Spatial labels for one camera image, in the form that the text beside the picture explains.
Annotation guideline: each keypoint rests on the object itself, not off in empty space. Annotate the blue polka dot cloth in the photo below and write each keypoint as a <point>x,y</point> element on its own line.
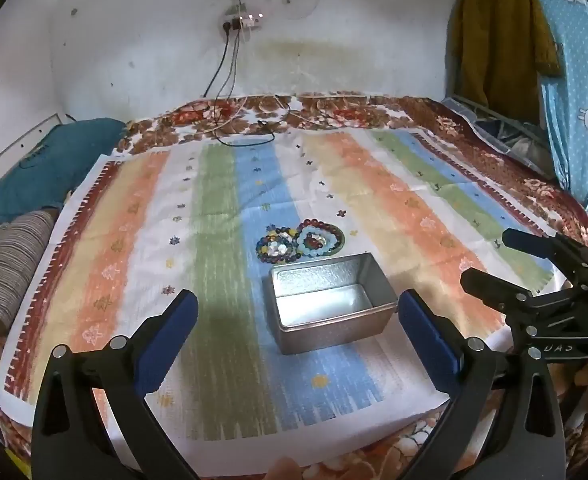
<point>569,75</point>

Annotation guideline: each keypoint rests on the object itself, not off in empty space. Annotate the grey striped pillow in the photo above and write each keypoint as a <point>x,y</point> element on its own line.
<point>8,265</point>

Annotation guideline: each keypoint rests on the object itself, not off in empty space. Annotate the green jade bangle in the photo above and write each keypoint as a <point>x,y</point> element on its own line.
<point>341,242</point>

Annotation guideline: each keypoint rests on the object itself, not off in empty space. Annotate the teal pillow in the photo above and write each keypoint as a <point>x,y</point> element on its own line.
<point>43,170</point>

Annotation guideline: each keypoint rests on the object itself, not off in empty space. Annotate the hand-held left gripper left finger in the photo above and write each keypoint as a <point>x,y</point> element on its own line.
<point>167,337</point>

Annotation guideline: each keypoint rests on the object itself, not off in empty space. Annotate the silver metal tin box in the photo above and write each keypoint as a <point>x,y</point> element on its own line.
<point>331,305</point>

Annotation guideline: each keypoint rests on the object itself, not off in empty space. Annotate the striped pastel cloth mat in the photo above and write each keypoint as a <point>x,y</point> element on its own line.
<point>198,240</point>

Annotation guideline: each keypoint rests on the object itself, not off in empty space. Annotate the white power strip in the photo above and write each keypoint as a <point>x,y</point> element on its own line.
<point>241,22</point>

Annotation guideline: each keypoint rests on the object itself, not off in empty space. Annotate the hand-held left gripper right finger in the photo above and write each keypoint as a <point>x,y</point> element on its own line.
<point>426,342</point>

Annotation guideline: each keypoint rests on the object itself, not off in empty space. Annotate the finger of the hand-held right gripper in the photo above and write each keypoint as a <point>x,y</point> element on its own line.
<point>549,246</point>
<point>494,287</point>

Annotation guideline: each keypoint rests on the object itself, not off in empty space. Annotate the mustard yellow garment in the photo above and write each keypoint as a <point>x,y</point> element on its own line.
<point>499,45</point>

